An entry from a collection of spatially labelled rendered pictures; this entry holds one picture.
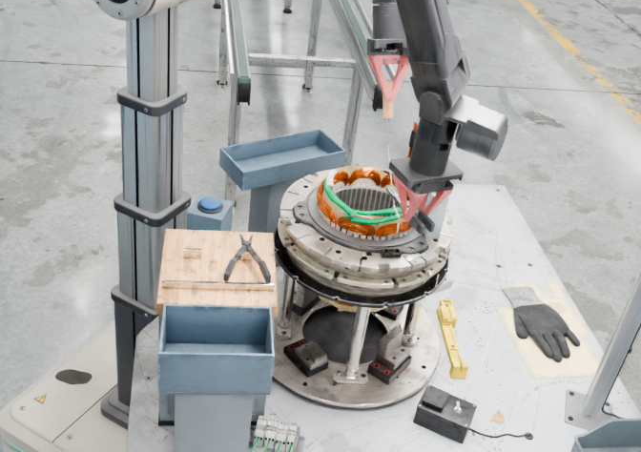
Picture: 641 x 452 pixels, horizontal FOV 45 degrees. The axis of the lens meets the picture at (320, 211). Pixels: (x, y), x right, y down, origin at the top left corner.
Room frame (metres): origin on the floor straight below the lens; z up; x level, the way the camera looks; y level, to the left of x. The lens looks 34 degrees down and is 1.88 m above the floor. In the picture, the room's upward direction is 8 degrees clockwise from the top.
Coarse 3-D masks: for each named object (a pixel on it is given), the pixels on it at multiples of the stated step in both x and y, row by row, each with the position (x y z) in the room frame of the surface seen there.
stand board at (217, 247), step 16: (176, 240) 1.07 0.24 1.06; (192, 240) 1.08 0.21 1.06; (208, 240) 1.08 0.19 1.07; (224, 240) 1.09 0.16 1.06; (256, 240) 1.10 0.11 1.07; (272, 240) 1.11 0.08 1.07; (176, 256) 1.03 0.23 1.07; (208, 256) 1.04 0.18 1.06; (224, 256) 1.05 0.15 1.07; (272, 256) 1.07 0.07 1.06; (160, 272) 0.98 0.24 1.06; (176, 272) 0.99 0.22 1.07; (192, 272) 0.99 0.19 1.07; (208, 272) 1.00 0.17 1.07; (240, 272) 1.01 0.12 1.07; (256, 272) 1.02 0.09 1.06; (272, 272) 1.02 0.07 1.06; (160, 288) 0.94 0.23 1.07; (160, 304) 0.91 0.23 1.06; (192, 304) 0.92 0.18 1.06; (208, 304) 0.92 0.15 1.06; (224, 304) 0.93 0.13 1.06; (240, 304) 0.93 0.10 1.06; (256, 304) 0.94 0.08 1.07; (272, 304) 0.94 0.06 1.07
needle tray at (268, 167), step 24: (240, 144) 1.44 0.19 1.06; (264, 144) 1.47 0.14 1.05; (288, 144) 1.51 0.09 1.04; (312, 144) 1.54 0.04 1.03; (336, 144) 1.50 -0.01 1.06; (240, 168) 1.34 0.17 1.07; (264, 168) 1.35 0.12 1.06; (288, 168) 1.39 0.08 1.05; (312, 168) 1.42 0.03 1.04; (336, 168) 1.46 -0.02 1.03; (264, 192) 1.40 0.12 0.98; (264, 216) 1.39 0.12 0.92
